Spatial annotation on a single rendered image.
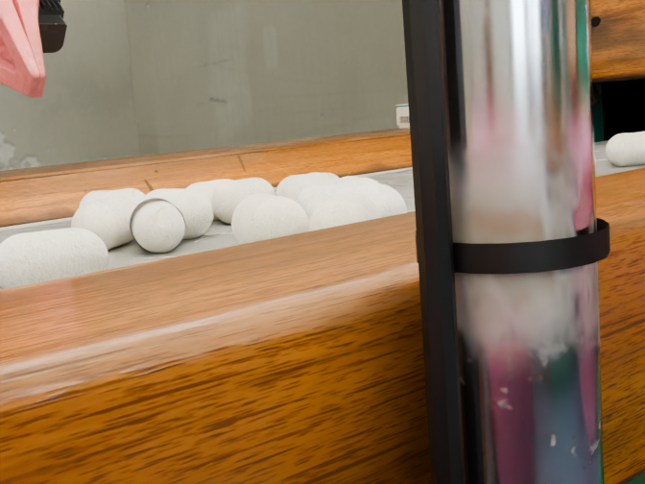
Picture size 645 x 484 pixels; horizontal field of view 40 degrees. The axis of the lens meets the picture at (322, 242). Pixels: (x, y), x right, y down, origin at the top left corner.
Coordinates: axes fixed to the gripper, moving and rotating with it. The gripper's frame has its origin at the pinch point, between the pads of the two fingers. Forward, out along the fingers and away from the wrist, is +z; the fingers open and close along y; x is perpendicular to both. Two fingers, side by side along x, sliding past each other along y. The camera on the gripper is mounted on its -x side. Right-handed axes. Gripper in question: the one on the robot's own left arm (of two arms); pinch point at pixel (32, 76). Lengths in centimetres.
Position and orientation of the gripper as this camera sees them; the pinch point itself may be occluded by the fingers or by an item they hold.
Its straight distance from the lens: 46.4
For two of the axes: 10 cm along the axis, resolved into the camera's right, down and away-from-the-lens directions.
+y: 7.7, -1.6, 6.1
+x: -3.5, 7.0, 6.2
